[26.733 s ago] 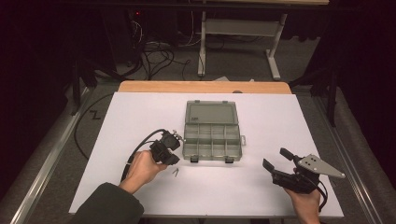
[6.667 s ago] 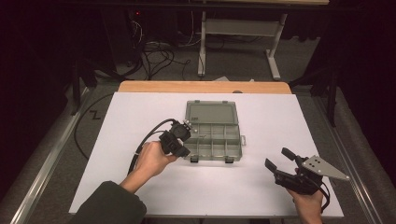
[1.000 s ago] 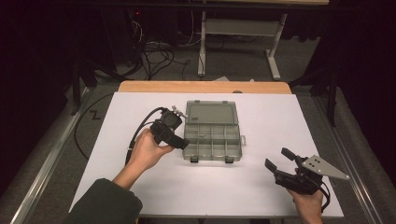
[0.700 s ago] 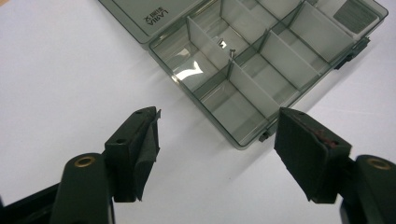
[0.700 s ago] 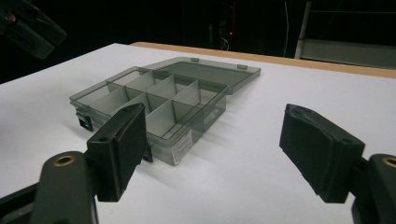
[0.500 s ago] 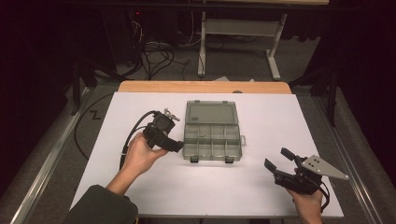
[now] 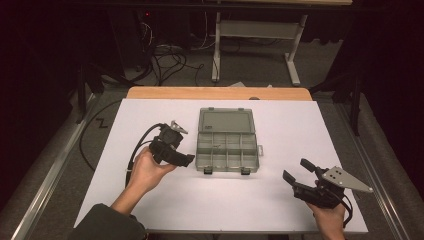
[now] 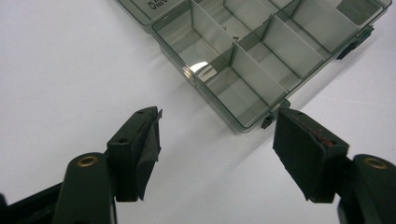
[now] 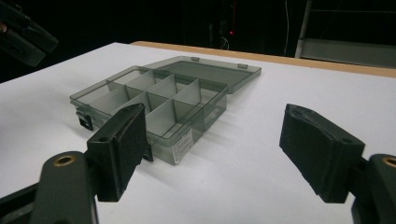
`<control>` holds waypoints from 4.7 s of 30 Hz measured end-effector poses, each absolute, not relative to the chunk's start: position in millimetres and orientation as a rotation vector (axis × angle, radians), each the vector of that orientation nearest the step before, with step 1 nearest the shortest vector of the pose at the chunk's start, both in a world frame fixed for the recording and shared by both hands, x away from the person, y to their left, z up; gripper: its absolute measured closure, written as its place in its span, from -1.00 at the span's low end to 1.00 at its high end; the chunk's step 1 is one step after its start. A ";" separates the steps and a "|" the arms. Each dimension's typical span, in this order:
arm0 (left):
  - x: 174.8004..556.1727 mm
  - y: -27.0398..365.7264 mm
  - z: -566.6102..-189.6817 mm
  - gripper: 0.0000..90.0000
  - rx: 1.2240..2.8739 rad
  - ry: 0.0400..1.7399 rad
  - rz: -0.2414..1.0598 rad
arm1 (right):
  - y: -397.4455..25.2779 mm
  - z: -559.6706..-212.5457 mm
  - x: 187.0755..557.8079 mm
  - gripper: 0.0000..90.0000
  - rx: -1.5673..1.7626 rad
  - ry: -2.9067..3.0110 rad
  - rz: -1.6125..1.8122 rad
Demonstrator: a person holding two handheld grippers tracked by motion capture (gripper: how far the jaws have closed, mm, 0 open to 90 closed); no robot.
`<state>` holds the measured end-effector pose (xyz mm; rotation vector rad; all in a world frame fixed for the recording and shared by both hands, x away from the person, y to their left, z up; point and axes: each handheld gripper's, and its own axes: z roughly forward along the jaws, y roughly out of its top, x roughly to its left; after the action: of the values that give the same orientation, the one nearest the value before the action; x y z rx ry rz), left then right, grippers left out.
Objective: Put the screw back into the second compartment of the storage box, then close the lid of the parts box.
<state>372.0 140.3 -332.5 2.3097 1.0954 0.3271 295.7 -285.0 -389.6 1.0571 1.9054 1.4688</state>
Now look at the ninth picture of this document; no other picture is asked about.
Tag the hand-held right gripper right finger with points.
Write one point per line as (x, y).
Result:
(317, 149)

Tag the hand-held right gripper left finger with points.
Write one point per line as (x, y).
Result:
(118, 152)

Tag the transparent grey compartment box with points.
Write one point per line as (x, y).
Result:
(174, 96)

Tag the black case with red light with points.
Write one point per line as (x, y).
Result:
(231, 32)

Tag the white metal desk frame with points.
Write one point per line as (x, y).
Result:
(342, 51)

